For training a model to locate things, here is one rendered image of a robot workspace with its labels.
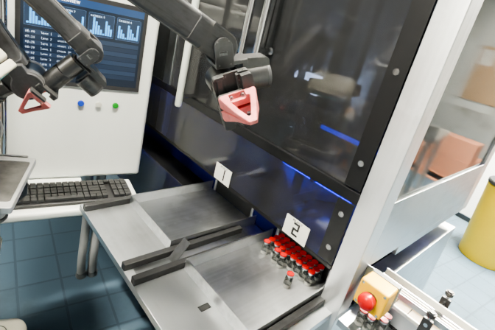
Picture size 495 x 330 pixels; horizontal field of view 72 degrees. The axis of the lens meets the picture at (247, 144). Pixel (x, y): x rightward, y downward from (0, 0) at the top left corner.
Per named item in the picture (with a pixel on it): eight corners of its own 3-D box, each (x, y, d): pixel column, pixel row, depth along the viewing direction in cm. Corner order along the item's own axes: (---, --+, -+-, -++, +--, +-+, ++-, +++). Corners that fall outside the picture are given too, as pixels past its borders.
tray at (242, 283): (269, 236, 115) (272, 227, 114) (333, 289, 98) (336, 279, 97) (183, 269, 92) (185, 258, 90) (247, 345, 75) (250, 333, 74)
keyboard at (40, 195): (124, 182, 140) (125, 176, 139) (133, 199, 130) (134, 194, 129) (4, 188, 118) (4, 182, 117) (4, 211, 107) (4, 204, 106)
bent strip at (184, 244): (181, 254, 97) (184, 236, 95) (186, 261, 95) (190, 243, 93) (132, 269, 87) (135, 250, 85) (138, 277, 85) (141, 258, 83)
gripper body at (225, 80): (258, 119, 64) (245, 103, 70) (249, 69, 58) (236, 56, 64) (226, 130, 63) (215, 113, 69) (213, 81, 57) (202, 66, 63)
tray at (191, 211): (211, 188, 137) (213, 180, 136) (254, 223, 120) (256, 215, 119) (129, 203, 114) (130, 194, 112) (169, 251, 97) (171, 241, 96)
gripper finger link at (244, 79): (275, 127, 56) (254, 104, 64) (269, 89, 52) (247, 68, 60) (236, 141, 55) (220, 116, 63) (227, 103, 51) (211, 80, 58)
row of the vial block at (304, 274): (268, 247, 109) (272, 236, 107) (312, 285, 97) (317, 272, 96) (264, 249, 107) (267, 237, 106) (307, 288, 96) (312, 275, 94)
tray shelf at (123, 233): (202, 186, 141) (204, 182, 140) (345, 306, 96) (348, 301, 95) (79, 209, 108) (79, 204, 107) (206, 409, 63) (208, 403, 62)
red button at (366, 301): (361, 297, 83) (367, 285, 82) (376, 309, 81) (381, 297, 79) (353, 304, 81) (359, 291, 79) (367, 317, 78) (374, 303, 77)
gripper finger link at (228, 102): (276, 139, 58) (256, 115, 65) (271, 102, 54) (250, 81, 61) (239, 153, 57) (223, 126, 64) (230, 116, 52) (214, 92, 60)
